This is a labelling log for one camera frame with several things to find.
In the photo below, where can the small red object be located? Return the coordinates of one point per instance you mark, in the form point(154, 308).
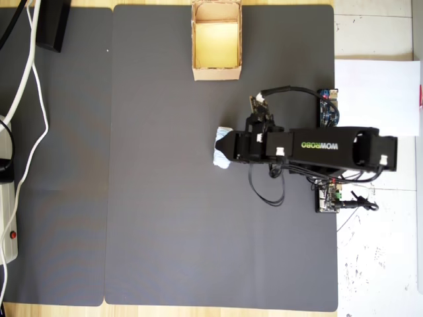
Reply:
point(421, 97)

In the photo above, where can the black motor driver board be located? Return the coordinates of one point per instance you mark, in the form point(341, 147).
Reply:
point(325, 201)

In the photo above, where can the white power strip red switch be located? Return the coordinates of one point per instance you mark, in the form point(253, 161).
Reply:
point(8, 211)

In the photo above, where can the black rectangular stand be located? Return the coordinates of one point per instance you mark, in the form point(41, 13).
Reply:
point(53, 23)

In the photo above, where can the blue yarn foam block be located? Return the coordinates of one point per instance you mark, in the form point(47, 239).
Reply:
point(220, 162)

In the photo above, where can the small dark grey mat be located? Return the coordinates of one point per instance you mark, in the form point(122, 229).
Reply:
point(66, 165)

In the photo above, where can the open cardboard box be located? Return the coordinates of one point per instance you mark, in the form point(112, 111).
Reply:
point(216, 43)

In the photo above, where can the black power plug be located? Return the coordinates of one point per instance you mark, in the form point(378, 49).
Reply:
point(5, 170)

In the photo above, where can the large dark grey mat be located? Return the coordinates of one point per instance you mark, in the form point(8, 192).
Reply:
point(181, 198)

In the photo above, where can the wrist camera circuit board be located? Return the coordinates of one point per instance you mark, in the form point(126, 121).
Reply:
point(261, 107)

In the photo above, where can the blue microcontroller board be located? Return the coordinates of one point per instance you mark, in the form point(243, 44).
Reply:
point(327, 112)

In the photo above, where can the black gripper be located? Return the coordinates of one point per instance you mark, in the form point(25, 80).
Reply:
point(251, 148)

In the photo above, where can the white paper sheet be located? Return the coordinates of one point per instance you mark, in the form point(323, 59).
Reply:
point(373, 95)

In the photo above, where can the black barrel power connector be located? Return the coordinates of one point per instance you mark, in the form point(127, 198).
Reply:
point(355, 203)

